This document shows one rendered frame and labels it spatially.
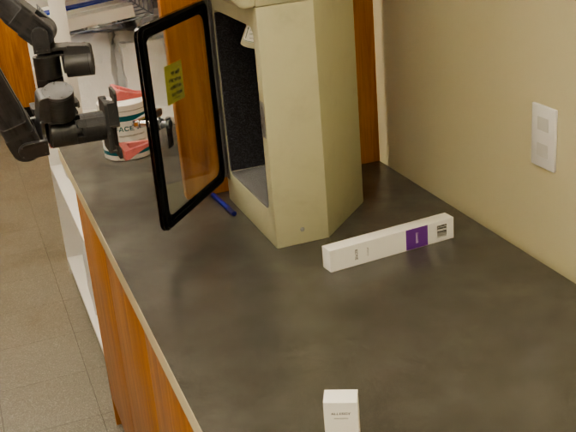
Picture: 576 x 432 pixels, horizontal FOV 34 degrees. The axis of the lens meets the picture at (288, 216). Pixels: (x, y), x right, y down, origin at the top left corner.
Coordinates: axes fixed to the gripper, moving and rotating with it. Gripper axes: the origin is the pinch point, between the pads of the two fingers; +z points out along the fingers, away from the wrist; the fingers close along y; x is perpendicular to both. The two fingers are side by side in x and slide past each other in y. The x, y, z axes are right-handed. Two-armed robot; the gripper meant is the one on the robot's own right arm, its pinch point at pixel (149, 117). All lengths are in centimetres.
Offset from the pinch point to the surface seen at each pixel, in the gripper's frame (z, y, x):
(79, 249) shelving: 2, -109, 206
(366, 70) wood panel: 56, -2, 18
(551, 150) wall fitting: 60, -4, -48
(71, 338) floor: -12, -119, 147
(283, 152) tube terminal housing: 20.8, -5.8, -18.6
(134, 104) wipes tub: 7, -11, 55
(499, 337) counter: 37, -25, -68
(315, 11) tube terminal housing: 29.3, 19.5, -18.0
